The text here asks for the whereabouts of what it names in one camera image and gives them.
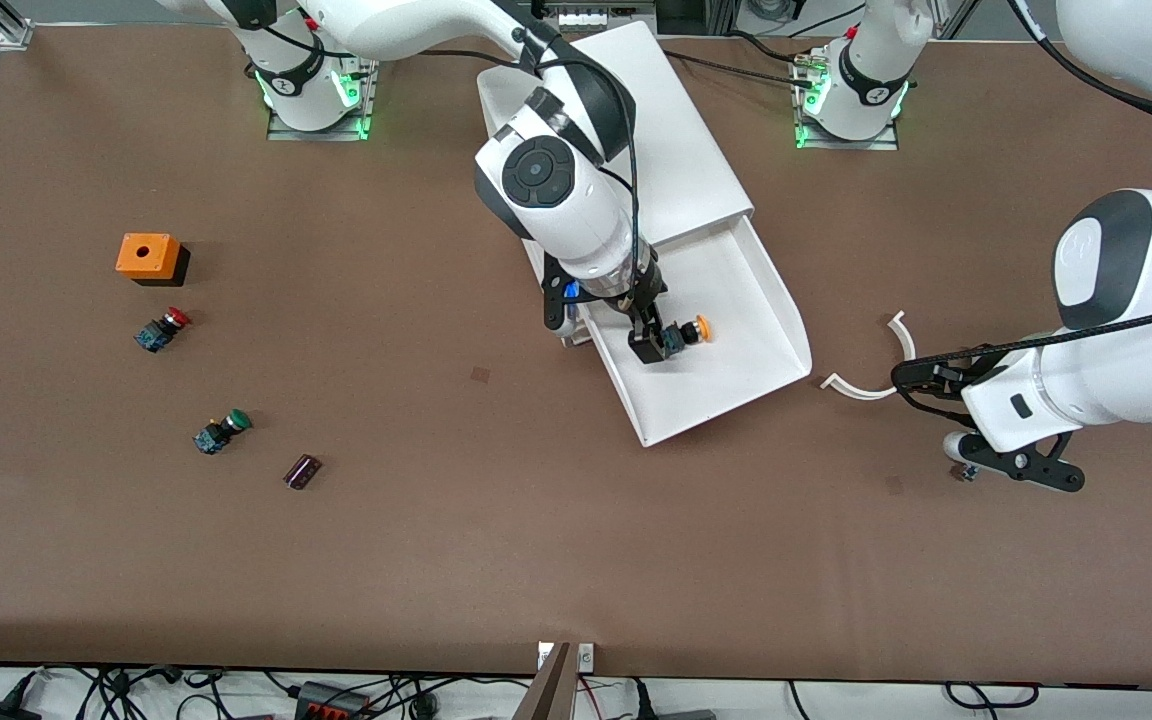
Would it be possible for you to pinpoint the orange capped push button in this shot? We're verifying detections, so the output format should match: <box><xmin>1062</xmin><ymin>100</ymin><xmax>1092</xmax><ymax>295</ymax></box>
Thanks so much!
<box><xmin>664</xmin><ymin>315</ymin><xmax>715</xmax><ymax>353</ymax></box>

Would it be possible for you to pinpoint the white drawer with tall front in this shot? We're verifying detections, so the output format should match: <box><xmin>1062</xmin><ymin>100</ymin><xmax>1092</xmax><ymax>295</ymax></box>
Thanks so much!
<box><xmin>576</xmin><ymin>215</ymin><xmax>814</xmax><ymax>448</ymax></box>

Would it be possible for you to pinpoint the white drawer cabinet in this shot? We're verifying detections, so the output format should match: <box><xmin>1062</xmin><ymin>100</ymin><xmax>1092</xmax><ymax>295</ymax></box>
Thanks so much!
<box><xmin>476</xmin><ymin>20</ymin><xmax>755</xmax><ymax>346</ymax></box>

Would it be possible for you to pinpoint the green capped push button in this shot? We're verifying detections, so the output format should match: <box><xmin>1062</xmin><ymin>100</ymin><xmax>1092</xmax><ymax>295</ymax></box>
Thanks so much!
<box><xmin>194</xmin><ymin>409</ymin><xmax>253</xmax><ymax>456</ymax></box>

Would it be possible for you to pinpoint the red capped push button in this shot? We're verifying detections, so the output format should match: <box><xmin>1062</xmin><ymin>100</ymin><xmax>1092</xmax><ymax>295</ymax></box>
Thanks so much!
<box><xmin>134</xmin><ymin>307</ymin><xmax>193</xmax><ymax>353</ymax></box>

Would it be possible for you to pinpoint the grey terminal block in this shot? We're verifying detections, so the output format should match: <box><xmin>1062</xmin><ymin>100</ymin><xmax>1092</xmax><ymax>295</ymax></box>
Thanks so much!
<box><xmin>536</xmin><ymin>0</ymin><xmax>657</xmax><ymax>31</ymax></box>

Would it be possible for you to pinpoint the brown beam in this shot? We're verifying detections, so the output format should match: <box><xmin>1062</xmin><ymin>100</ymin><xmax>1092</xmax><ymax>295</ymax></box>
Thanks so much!
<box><xmin>514</xmin><ymin>643</ymin><xmax>577</xmax><ymax>720</ymax></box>

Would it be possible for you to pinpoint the orange box with hole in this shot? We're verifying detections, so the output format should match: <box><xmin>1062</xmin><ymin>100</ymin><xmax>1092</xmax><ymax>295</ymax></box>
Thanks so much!
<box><xmin>116</xmin><ymin>233</ymin><xmax>191</xmax><ymax>288</ymax></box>

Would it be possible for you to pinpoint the white curved plastic bracket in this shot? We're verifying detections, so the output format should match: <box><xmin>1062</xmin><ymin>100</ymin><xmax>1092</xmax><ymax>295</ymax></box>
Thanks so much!
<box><xmin>821</xmin><ymin>310</ymin><xmax>917</xmax><ymax>401</ymax></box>

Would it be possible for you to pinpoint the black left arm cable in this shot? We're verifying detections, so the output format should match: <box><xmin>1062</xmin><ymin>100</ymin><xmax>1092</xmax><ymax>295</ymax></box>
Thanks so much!
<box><xmin>894</xmin><ymin>0</ymin><xmax>1152</xmax><ymax>376</ymax></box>

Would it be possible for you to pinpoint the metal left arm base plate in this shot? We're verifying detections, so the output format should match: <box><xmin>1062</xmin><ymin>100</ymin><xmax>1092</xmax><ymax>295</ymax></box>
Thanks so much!
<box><xmin>794</xmin><ymin>50</ymin><xmax>902</xmax><ymax>153</ymax></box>

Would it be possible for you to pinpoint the black cable to arm base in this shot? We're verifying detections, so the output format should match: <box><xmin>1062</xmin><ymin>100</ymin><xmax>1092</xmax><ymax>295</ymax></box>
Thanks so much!
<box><xmin>661</xmin><ymin>32</ymin><xmax>822</xmax><ymax>91</ymax></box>

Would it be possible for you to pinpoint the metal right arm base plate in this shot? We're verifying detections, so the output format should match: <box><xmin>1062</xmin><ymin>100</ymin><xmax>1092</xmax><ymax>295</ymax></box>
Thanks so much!
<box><xmin>266</xmin><ymin>42</ymin><xmax>379</xmax><ymax>143</ymax></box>

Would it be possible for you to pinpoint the black plug with cable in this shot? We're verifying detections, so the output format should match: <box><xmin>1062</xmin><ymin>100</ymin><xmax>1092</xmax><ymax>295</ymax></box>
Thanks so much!
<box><xmin>634</xmin><ymin>680</ymin><xmax>717</xmax><ymax>720</ymax></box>

